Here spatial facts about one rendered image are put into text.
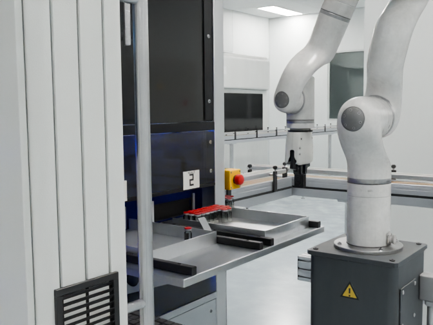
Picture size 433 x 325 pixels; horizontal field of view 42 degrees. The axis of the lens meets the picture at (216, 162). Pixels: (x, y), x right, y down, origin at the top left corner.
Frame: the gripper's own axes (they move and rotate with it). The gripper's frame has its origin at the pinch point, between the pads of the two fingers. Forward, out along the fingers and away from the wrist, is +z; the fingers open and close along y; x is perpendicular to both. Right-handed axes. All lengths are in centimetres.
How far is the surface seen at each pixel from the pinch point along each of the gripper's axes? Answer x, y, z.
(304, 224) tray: -0.1, -3.1, 13.9
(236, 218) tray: -26.1, -3.7, 15.2
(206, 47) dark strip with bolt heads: -37, -3, -43
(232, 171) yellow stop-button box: -36.4, -15.9, 0.7
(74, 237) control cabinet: 18, 101, -4
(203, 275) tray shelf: 3, 52, 16
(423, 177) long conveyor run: 11, -85, 7
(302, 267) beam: -44, -84, 54
